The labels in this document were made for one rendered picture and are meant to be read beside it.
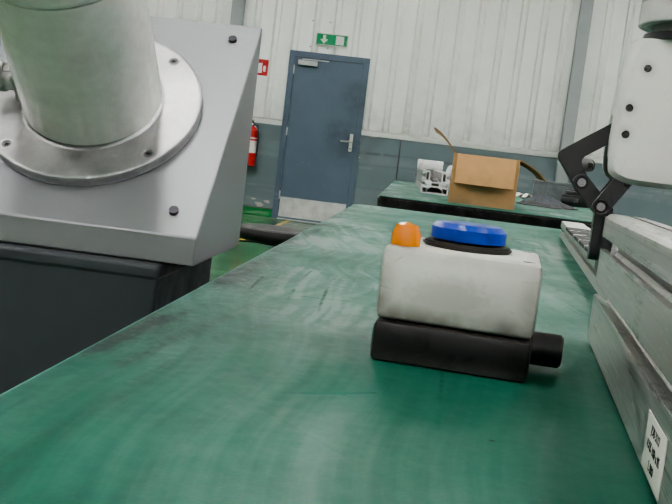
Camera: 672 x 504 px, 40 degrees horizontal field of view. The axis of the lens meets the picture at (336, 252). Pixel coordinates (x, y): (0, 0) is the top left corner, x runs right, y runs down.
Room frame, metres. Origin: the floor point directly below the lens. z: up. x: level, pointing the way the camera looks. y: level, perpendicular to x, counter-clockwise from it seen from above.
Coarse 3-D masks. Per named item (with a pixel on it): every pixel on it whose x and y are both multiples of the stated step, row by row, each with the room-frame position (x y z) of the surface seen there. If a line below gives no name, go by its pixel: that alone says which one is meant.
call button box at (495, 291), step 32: (384, 256) 0.47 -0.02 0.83; (416, 256) 0.46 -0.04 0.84; (448, 256) 0.46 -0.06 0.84; (480, 256) 0.46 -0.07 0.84; (512, 256) 0.48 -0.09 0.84; (384, 288) 0.47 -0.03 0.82; (416, 288) 0.46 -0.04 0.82; (448, 288) 0.46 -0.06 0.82; (480, 288) 0.46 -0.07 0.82; (512, 288) 0.46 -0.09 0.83; (384, 320) 0.47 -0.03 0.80; (416, 320) 0.46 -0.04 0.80; (448, 320) 0.46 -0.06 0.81; (480, 320) 0.46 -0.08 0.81; (512, 320) 0.46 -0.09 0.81; (384, 352) 0.47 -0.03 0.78; (416, 352) 0.46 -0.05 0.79; (448, 352) 0.46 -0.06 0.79; (480, 352) 0.46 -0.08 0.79; (512, 352) 0.45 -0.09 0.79; (544, 352) 0.48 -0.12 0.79
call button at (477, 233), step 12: (432, 228) 0.50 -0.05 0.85; (444, 228) 0.49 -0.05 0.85; (456, 228) 0.48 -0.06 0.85; (468, 228) 0.48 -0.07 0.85; (480, 228) 0.48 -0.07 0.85; (492, 228) 0.49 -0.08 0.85; (456, 240) 0.48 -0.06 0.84; (468, 240) 0.48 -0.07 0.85; (480, 240) 0.48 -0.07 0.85; (492, 240) 0.48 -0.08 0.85; (504, 240) 0.49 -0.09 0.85
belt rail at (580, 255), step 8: (568, 224) 1.62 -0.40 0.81; (576, 224) 1.66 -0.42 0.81; (560, 232) 1.72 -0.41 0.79; (568, 240) 1.46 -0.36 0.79; (568, 248) 1.42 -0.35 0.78; (576, 248) 1.34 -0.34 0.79; (576, 256) 1.23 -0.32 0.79; (584, 256) 1.18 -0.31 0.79; (584, 264) 1.08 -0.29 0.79; (592, 264) 0.98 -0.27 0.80; (584, 272) 1.06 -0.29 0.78; (592, 272) 0.97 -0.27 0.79; (592, 280) 0.95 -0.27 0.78; (600, 288) 0.86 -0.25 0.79
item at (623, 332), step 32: (608, 224) 0.58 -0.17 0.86; (640, 224) 0.47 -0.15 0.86; (608, 256) 0.55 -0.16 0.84; (640, 256) 0.42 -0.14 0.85; (608, 288) 0.52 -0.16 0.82; (640, 288) 0.40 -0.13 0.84; (608, 320) 0.50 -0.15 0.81; (640, 320) 0.39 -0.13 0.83; (608, 352) 0.48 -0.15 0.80; (640, 352) 0.42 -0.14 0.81; (608, 384) 0.46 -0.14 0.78; (640, 384) 0.36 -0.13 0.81; (640, 416) 0.35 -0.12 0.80; (640, 448) 0.34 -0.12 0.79
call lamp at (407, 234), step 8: (400, 224) 0.47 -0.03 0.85; (408, 224) 0.47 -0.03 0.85; (392, 232) 0.47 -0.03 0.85; (400, 232) 0.47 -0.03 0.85; (408, 232) 0.47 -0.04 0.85; (416, 232) 0.47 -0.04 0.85; (392, 240) 0.47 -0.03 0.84; (400, 240) 0.47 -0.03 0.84; (408, 240) 0.47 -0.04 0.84; (416, 240) 0.47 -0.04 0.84
